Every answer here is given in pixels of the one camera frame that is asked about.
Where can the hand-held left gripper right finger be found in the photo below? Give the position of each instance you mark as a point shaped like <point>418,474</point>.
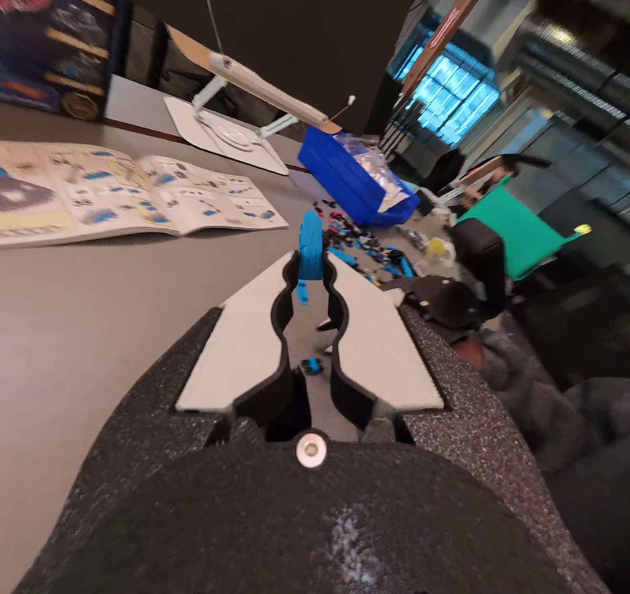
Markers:
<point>389,353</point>

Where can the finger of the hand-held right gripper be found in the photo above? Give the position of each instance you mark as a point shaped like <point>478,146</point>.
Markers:
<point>327,326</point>
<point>329,348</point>

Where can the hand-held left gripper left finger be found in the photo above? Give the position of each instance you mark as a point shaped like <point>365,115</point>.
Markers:
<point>231,353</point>

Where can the small blue connector piece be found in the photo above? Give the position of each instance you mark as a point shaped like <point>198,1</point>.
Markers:
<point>311,366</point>

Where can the blue angled panel piece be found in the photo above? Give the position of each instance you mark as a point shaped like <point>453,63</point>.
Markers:
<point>311,244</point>
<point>302,293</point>

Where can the pile of small building pieces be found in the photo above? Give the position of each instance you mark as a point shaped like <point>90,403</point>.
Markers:
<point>364,244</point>

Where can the person's right forearm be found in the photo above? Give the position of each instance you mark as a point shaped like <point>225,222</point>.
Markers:
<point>517,362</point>

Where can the person's right hand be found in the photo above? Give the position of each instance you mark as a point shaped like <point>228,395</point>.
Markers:
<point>467,353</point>

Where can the clear bag yellow tape roll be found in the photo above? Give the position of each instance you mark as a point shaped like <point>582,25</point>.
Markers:
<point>439,249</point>

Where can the green plastic bin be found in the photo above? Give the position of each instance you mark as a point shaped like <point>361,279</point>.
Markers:
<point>517,230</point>

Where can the black office chair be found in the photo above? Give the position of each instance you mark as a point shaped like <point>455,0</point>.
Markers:
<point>443,171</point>

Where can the blue plastic bin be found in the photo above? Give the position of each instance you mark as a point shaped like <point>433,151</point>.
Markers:
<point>344,180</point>

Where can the clear plastic bags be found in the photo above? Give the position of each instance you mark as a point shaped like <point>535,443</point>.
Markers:
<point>374,166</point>

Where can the open instruction booklet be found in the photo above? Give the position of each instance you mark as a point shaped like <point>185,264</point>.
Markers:
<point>123,195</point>

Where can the person's dark grey jacket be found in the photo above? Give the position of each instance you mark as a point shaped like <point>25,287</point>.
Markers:
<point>581,456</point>

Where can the white folding stand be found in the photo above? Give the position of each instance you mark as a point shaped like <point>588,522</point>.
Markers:
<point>231,136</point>

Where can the black flat device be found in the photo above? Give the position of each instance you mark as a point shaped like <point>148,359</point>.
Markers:
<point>295,23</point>

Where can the tan wooden board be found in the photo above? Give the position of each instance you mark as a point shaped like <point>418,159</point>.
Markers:
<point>192,45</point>

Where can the dark blue toy box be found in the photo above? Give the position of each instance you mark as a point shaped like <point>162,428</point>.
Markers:
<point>49,38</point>

